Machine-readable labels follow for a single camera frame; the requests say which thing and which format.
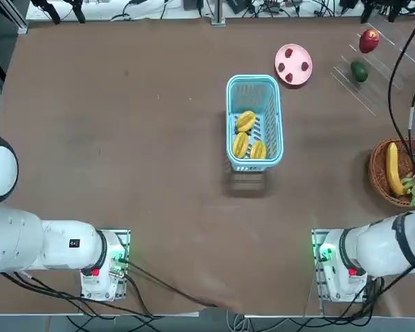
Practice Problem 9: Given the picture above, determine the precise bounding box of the yellow star fruit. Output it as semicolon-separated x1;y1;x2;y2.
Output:
232;131;249;158
235;110;257;133
250;140;267;160

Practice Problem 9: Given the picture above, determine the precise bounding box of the clear acrylic display shelf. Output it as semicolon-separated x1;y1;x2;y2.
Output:
330;19;415;117

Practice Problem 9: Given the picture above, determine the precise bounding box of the blue plastic basket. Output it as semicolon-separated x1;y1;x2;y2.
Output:
225;74;284;173

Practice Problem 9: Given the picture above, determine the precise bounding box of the brown wicker basket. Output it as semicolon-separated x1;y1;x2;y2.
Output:
369;138;415;208

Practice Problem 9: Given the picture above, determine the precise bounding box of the red apple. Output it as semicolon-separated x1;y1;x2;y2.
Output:
358;28;380;55

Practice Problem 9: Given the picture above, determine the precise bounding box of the green avocado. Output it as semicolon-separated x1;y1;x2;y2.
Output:
350;60;369;83

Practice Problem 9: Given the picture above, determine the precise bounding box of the pink round plate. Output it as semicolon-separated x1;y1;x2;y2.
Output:
275;43;314;86

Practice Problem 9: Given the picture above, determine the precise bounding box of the yellow banana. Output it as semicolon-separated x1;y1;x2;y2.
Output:
385;142;406;196

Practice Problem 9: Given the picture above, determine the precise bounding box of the aluminium frame rail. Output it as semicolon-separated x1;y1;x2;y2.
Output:
0;0;29;35

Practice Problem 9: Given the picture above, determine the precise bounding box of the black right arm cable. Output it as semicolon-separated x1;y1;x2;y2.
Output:
387;15;415;277

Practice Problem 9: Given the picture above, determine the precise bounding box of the aluminium frame post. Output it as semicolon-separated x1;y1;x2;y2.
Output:
210;0;227;27

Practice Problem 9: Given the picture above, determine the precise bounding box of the black base cable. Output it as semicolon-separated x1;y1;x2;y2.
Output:
122;271;160;318
122;259;219;308

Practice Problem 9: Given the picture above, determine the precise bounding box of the white cable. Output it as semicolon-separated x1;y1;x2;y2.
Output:
226;309;250;332

